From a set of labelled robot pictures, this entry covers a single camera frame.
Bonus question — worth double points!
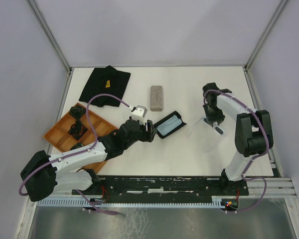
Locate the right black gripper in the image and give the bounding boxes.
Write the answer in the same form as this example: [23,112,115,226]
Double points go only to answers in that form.
[203,104,225,126]

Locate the lavender sunglasses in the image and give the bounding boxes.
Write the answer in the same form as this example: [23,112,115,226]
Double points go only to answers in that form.
[186,116,226,153]

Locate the black rectangular case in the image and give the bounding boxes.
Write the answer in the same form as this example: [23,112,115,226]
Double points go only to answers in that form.
[153,111,187,139]

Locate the blue cloth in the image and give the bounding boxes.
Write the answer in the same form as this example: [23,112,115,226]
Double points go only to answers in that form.
[157,115,182,136]

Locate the grey glasses case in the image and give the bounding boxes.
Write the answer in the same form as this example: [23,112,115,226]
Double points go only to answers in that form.
[150,86,163,112]

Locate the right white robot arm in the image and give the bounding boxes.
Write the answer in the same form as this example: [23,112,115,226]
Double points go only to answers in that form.
[202,83,274,195]

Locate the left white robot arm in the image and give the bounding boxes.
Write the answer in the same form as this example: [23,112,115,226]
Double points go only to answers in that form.
[19,119,157,202]

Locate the black coiled item in tray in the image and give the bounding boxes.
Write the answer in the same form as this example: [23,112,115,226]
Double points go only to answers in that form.
[70,142,84,150]

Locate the black item in tray middle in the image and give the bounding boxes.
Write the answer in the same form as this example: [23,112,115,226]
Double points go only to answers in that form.
[68,119,87,137]

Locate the black item in tray rear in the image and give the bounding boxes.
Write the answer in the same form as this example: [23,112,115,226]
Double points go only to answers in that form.
[69,105,86,120]

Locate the black folded cloth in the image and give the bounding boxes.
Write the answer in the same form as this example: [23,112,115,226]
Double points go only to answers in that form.
[79,66,131,107]

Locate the orange divided tray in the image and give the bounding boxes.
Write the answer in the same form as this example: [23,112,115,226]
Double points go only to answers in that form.
[44,103,118,173]

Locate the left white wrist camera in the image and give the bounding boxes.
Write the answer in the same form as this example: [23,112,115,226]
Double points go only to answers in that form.
[129,106,148,125]

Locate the right aluminium frame post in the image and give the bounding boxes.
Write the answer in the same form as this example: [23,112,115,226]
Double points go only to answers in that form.
[244,0,290,71]

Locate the aluminium frame post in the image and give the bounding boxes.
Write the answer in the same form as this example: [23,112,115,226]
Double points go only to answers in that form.
[26,0,71,72]
[244,0,290,71]

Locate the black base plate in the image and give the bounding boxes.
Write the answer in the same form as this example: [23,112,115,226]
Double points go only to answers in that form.
[82,175,249,200]

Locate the white slotted cable duct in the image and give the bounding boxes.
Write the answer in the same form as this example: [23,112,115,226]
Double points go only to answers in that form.
[37,193,236,208]

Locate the left aluminium frame post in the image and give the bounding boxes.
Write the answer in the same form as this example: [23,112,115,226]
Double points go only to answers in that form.
[26,0,71,72]

